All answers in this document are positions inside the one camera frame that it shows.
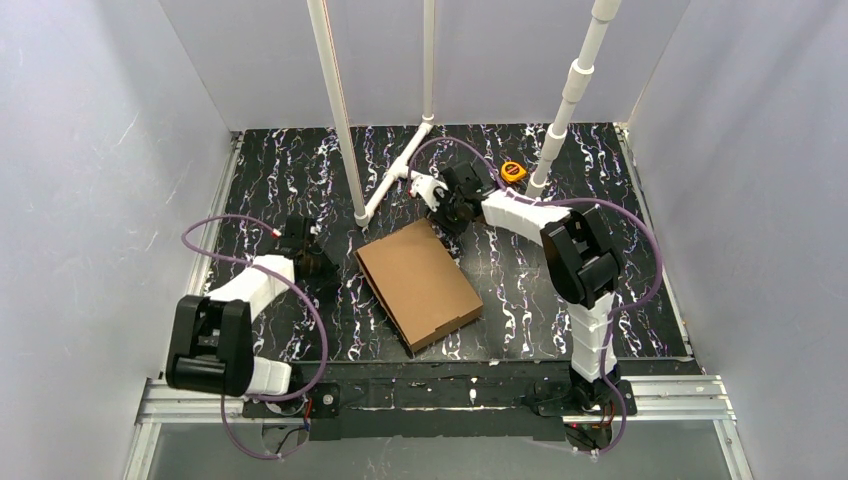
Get brown cardboard box sheet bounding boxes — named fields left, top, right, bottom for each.
left=355, top=219, right=483, bottom=354

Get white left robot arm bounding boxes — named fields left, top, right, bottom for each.
left=165, top=216, right=336, bottom=402

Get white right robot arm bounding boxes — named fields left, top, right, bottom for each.
left=410, top=162, right=624, bottom=387

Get yellow tape measure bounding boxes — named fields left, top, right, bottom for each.
left=499, top=161, right=528, bottom=185

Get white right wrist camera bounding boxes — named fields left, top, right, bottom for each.
left=407, top=172, right=447, bottom=212

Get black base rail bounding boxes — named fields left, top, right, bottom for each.
left=242, top=360, right=598, bottom=441

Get white PVC pipe frame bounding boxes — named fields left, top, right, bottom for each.
left=354, top=0, right=621, bottom=228

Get white wooden corner post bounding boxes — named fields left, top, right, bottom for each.
left=307, top=0, right=370, bottom=228

